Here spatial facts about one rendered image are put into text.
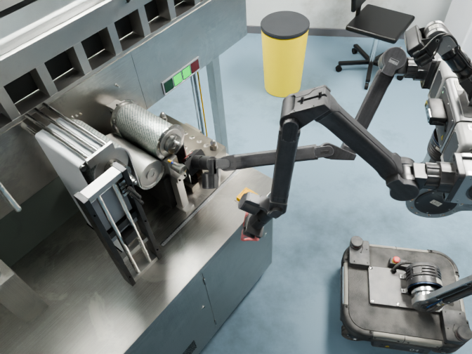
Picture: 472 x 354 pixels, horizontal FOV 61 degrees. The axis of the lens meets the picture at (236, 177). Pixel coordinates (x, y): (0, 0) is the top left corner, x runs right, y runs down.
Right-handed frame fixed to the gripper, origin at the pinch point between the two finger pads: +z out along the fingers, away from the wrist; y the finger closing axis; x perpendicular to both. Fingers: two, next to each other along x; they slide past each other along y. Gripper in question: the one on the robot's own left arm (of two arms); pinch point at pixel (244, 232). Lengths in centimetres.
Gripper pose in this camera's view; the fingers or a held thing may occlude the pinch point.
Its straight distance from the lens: 151.2
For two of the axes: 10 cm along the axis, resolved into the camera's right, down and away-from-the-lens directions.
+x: 8.8, 3.9, 2.5
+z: -4.4, 5.1, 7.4
